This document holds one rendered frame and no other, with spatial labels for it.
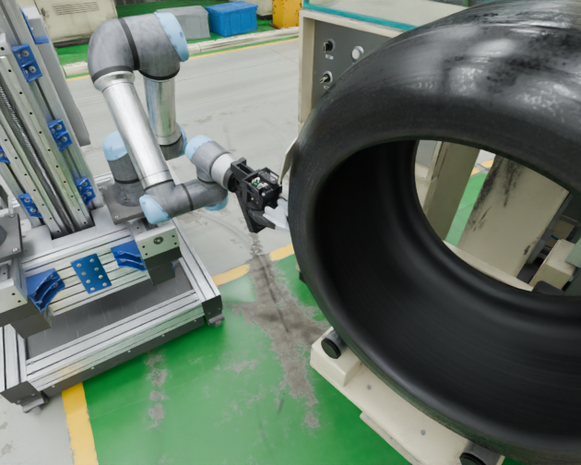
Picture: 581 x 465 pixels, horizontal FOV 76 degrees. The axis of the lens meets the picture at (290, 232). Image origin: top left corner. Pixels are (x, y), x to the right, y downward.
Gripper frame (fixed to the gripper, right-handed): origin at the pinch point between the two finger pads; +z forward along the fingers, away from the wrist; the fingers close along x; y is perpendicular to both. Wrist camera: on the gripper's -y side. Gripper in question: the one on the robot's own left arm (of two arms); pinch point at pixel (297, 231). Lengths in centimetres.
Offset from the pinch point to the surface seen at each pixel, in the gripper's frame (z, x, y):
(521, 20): 24, -7, 49
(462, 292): 32.5, 15.0, -2.6
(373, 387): 30.4, -7.0, -16.2
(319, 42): -46, 57, 12
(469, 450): 46.7, -10.6, -3.0
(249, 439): 5, -18, -100
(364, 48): -29, 57, 16
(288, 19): -379, 397, -135
